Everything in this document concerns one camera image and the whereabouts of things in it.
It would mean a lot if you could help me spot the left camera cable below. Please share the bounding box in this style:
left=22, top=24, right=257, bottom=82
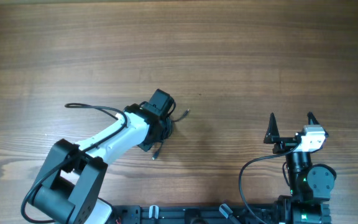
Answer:
left=20, top=103, right=129, bottom=224

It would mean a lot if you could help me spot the right camera cable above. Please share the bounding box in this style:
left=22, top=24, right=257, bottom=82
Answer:
left=238, top=142, right=301, bottom=224

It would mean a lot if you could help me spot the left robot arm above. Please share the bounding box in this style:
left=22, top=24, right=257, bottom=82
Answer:
left=20, top=89, right=176, bottom=223

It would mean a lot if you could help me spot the camera cable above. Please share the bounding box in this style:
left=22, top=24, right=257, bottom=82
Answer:
left=20, top=103, right=129, bottom=224
left=238, top=142, right=301, bottom=224

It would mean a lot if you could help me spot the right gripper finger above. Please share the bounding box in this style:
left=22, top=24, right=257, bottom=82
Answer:
left=264, top=113, right=280, bottom=144
left=307, top=111, right=329, bottom=137

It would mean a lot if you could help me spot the black thick usb cable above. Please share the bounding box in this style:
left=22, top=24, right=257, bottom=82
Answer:
left=152, top=116, right=174, bottom=161

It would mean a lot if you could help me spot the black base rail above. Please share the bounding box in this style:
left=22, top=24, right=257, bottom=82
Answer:
left=110, top=203, right=279, bottom=224

